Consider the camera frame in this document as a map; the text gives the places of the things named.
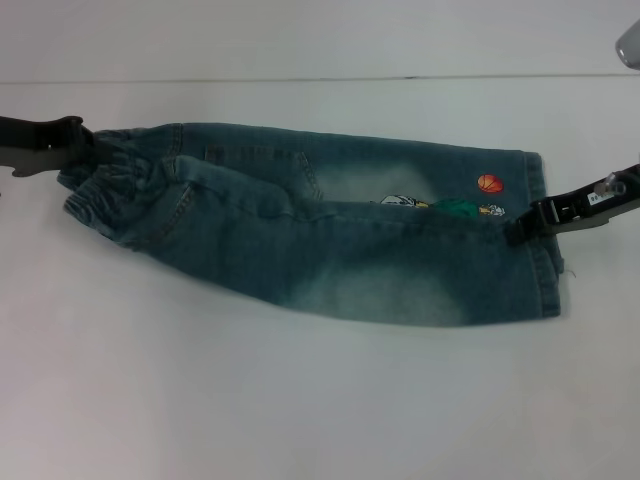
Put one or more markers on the blue denim shorts with embroidery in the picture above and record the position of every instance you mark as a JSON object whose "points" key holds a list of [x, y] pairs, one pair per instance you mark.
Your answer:
{"points": [[350, 260]]}

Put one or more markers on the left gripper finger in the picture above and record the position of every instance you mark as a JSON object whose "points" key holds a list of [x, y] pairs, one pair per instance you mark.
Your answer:
{"points": [[95, 147]]}

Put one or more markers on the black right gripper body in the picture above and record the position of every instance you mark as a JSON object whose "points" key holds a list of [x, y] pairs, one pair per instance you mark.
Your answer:
{"points": [[570, 212]]}

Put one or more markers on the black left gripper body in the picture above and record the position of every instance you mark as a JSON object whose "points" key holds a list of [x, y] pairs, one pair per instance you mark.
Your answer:
{"points": [[35, 145]]}

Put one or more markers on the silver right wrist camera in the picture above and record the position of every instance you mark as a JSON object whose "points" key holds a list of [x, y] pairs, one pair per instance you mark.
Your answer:
{"points": [[629, 45]]}

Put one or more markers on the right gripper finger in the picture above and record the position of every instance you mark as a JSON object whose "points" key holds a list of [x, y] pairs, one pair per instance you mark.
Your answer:
{"points": [[527, 225]]}

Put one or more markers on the metal clamp bolt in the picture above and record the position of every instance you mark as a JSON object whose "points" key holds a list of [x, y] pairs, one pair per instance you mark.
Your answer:
{"points": [[610, 185]]}

